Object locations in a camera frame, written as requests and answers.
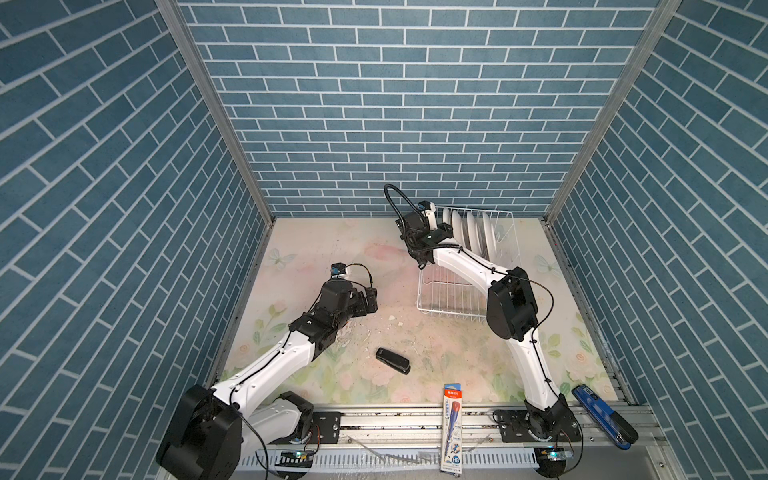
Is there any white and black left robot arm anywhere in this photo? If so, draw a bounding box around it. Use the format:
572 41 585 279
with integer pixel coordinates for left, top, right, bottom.
156 277 378 479

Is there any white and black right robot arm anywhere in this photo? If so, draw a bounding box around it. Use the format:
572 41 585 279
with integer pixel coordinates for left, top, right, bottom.
396 202 573 440

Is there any black stapler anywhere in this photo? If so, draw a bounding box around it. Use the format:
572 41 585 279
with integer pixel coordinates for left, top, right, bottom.
375 347 411 375

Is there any blue and black handheld tool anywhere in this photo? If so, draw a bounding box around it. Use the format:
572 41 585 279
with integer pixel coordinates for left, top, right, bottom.
571 384 639 450

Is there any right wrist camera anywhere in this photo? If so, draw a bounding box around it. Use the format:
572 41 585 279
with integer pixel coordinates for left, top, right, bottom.
418 201 438 231

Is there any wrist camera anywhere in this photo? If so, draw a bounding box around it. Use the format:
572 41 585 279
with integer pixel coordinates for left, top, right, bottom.
331 262 347 278
418 201 438 231

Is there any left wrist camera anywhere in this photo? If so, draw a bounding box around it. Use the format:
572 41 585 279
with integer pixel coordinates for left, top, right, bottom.
331 262 347 278

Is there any white wire dish rack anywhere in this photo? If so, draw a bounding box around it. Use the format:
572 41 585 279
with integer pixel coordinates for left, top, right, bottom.
416 205 521 321

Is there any aluminium front rail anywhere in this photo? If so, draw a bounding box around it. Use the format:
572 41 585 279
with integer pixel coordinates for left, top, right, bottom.
170 404 661 451

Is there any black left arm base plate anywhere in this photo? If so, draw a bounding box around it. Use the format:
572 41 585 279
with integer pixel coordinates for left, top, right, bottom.
256 410 342 445

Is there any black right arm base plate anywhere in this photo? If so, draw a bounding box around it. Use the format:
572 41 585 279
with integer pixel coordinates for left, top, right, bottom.
491 409 583 443

